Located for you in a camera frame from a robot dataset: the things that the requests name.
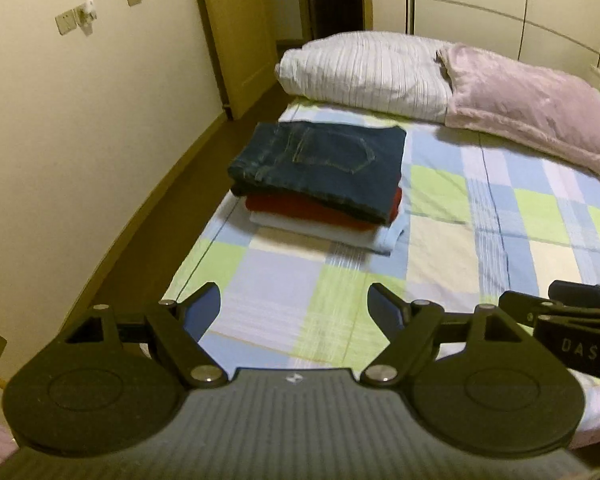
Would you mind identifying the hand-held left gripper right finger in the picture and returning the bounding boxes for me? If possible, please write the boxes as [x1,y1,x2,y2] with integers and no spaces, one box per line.
[361,281,533,389]

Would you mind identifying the checked bed sheet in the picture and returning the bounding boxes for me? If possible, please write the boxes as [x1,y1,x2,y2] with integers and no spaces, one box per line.
[162,97,600,451]

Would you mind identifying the white wall plug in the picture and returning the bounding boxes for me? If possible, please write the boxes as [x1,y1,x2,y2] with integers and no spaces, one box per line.
[77,0,98,36]

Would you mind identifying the wooden door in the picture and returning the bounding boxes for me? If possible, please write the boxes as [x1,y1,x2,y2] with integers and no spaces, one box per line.
[189,0,281,121]

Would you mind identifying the pale pillow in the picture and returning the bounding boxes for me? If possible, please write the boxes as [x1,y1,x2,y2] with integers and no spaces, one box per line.
[274,31,453,123]

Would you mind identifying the dark blue jeans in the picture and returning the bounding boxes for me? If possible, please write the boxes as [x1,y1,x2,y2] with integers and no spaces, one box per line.
[227,121,408,226]

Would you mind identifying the red folded garment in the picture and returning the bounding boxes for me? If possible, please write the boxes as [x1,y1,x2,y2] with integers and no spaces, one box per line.
[244,187,403,231]

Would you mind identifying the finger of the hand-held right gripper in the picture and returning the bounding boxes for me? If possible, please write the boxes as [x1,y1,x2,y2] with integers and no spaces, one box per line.
[499,290,600,329]
[549,280,600,309]

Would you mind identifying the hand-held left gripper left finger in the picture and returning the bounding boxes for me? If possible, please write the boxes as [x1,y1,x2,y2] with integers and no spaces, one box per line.
[64,281,229,389]

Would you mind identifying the pink pillow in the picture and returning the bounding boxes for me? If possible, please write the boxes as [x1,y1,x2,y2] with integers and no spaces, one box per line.
[437,42,600,186]

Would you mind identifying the white folded garment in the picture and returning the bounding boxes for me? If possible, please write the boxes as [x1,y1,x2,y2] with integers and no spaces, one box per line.
[249,210,407,257]

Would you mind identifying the white wardrobe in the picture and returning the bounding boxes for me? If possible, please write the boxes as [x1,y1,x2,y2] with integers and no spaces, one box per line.
[370,0,600,86]

